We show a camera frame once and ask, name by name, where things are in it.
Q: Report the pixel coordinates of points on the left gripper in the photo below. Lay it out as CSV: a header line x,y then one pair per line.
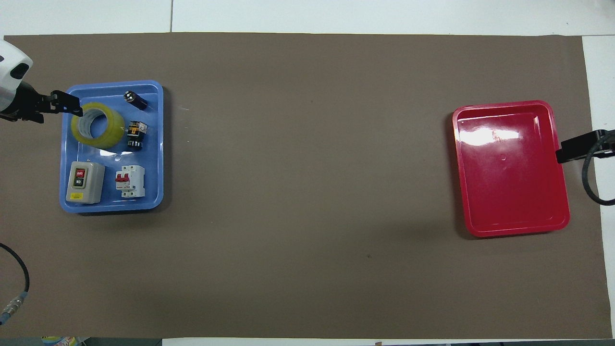
x,y
30,103

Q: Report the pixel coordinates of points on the yellow clear tape roll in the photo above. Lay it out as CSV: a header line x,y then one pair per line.
x,y
111,134

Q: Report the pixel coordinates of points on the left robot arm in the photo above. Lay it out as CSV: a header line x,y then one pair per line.
x,y
12,60

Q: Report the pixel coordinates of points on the small black orange relay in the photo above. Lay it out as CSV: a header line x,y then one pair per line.
x,y
136,136

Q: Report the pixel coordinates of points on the white circuit breaker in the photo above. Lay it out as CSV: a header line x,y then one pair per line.
x,y
130,181

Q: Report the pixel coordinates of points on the blue plastic tray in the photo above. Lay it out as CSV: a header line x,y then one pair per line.
x,y
151,144

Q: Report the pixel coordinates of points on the red plastic tray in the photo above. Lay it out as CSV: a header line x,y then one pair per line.
x,y
509,182

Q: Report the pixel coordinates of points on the grey power switch box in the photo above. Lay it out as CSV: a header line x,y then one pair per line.
x,y
85,182

